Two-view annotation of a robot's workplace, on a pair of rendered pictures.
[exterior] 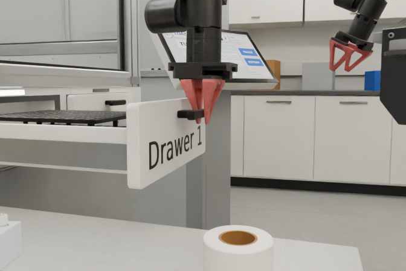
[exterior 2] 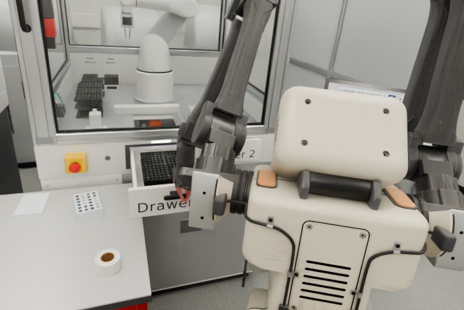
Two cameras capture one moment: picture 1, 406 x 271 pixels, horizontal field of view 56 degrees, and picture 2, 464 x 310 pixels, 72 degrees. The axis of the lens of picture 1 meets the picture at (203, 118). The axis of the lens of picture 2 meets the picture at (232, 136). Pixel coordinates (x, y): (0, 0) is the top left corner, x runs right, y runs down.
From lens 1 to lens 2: 98 cm
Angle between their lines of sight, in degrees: 53
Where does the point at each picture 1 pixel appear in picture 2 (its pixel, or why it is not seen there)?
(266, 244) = (103, 265)
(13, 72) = (163, 133)
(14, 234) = (99, 211)
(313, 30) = not seen: outside the picture
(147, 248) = (119, 239)
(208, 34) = (178, 166)
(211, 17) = (179, 159)
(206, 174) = not seen: hidden behind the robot
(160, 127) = (150, 197)
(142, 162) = (131, 209)
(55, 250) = (108, 221)
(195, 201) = not seen: hidden behind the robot
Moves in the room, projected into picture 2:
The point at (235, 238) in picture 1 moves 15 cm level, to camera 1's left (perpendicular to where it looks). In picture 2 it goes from (113, 256) to (99, 227)
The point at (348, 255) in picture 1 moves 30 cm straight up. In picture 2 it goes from (140, 292) to (137, 200)
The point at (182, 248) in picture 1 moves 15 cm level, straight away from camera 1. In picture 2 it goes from (123, 247) to (166, 230)
